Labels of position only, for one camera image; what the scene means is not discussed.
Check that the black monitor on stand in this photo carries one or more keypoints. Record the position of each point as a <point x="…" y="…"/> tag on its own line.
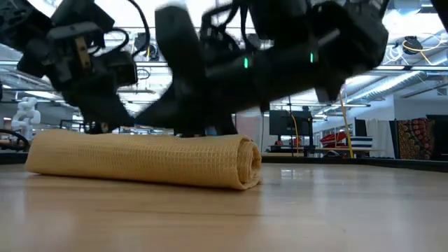
<point x="290" y="122"/>

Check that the red folded cloth stack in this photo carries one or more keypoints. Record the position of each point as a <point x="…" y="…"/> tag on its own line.
<point x="332" y="139"/>

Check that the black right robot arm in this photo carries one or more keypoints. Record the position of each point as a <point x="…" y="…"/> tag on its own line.
<point x="350" y="38"/>

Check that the white building pillar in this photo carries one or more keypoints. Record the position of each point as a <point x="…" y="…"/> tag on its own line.
<point x="250" y="131"/>

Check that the black cage frame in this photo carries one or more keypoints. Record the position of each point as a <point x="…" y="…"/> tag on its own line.
<point x="71" y="123"/>

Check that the striped folded cloth stack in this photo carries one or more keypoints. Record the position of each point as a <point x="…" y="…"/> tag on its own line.
<point x="361" y="141"/>

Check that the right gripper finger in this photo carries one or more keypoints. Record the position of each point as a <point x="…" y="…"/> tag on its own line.
<point x="161" y="112"/>
<point x="182" y="52"/>

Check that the yellow waffle-weave towel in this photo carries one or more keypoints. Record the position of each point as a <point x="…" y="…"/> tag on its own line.
<point x="140" y="159"/>

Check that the dark red patterned rug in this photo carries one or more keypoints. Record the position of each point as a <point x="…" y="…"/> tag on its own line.
<point x="414" y="138"/>

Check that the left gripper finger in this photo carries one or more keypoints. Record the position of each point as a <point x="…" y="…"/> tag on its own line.
<point x="97" y="127"/>
<point x="98" y="108"/>

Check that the black aluminium table frame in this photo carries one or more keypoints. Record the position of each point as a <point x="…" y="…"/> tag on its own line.
<point x="350" y="161"/>

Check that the narrow black upright panel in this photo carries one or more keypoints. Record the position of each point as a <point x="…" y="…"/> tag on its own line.
<point x="360" y="126"/>

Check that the white hanging cloth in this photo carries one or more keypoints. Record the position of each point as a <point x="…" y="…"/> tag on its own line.
<point x="379" y="136"/>

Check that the dark wall panel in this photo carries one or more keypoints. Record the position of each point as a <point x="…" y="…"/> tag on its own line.
<point x="440" y="140"/>

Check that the white humanoid robot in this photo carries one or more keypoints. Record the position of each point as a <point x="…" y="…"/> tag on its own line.
<point x="25" y="115"/>

